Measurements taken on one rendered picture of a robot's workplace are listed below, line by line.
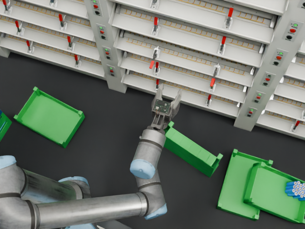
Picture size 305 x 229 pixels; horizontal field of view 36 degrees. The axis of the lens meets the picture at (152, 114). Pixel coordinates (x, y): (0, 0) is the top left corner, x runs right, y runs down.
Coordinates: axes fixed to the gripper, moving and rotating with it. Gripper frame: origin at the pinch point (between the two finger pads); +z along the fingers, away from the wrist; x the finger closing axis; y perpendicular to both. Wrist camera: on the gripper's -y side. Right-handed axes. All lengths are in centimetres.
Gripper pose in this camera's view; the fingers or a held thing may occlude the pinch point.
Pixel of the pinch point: (171, 89)
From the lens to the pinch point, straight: 185.0
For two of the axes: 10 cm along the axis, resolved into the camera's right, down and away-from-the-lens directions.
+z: 3.2, -8.8, 3.4
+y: -0.1, -3.7, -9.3
